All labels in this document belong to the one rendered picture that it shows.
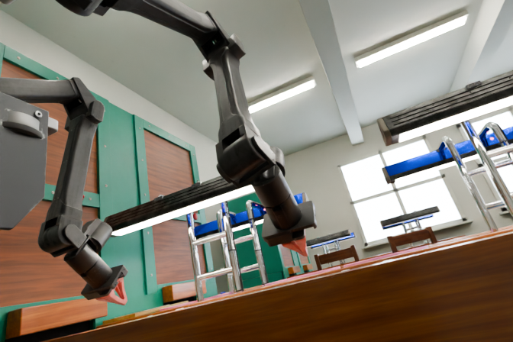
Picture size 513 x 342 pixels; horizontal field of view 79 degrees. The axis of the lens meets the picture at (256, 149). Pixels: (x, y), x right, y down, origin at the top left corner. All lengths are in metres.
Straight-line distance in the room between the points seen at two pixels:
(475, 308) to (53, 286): 1.18
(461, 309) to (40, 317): 1.06
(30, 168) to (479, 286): 0.58
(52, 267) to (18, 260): 0.11
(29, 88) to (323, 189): 5.49
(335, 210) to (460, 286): 5.45
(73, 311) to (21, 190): 0.87
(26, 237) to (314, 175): 5.34
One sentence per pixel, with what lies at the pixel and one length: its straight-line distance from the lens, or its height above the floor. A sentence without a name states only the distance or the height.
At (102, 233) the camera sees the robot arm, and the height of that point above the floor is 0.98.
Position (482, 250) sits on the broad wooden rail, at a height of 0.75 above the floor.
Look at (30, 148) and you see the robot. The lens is 0.46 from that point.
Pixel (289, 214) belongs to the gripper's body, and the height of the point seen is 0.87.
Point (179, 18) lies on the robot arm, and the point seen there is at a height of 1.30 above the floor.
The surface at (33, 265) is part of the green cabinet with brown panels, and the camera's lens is 1.29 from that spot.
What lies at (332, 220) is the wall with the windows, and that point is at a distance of 5.94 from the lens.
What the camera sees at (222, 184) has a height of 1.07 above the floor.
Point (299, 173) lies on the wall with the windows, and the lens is 6.20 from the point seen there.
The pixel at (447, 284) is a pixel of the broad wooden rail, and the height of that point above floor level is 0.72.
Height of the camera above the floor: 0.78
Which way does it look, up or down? 23 degrees up
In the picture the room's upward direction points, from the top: 14 degrees counter-clockwise
